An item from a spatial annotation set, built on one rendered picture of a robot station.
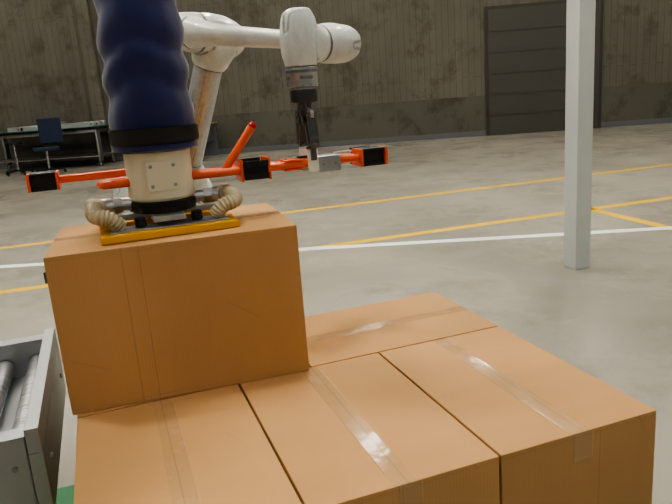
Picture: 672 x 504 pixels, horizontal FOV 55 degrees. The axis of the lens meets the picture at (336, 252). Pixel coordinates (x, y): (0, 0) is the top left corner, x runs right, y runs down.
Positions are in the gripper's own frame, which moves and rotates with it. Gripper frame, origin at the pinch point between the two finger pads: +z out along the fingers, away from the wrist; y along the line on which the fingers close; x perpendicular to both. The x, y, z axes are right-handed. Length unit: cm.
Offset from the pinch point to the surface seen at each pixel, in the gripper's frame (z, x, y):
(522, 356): 53, 42, 42
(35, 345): 49, -83, -29
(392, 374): 53, 7, 35
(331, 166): 1.7, 5.4, 3.4
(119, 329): 33, -57, 20
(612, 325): 108, 175, -73
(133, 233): 11, -51, 16
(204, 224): 11.1, -33.4, 15.4
